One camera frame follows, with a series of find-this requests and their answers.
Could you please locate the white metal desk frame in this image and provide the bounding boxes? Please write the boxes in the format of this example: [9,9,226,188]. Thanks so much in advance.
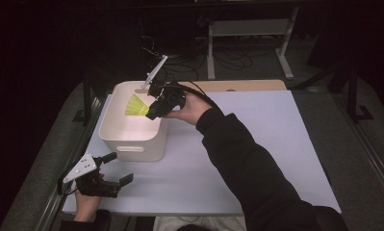
[206,6,300,81]

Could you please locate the light wooden table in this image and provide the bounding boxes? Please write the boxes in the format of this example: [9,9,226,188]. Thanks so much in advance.
[135,79,288,94]

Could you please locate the person's lap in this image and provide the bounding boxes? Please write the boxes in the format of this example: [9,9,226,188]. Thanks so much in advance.
[152,215,247,231]

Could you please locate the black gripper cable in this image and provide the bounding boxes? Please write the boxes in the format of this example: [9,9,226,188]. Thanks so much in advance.
[57,163,79,196]
[157,81,219,110]

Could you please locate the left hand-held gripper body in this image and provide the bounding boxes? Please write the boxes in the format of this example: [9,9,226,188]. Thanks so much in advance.
[62,152,122,199]

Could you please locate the person's left hand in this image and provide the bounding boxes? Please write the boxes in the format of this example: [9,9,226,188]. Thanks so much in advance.
[73,172,106,222]

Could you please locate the person's right hand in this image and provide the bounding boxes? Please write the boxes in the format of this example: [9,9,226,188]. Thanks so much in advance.
[164,90,214,127]

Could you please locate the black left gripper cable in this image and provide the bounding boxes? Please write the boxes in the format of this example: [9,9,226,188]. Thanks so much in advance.
[57,163,79,196]

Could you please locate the aluminium rail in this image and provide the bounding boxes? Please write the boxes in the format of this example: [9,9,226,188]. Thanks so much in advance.
[34,94,109,231]
[332,92,384,208]

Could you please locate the black floor cables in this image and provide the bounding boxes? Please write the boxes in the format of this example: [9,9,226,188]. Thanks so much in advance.
[140,32,256,81]

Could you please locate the yellow plastic shuttlecock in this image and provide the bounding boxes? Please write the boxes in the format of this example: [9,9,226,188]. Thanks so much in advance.
[124,93,150,117]

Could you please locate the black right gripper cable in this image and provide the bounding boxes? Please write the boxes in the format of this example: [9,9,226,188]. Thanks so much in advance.
[157,81,219,110]

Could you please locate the black metal stand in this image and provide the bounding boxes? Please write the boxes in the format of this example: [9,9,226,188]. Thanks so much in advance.
[289,54,375,123]
[71,72,96,124]

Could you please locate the white table mat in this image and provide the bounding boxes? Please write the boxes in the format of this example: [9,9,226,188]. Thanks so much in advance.
[62,90,342,217]

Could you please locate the white plastic storage bin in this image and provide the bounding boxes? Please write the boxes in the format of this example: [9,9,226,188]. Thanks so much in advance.
[98,80,169,163]

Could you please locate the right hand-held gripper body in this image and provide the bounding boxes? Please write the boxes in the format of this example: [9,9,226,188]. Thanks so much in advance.
[141,55,187,118]

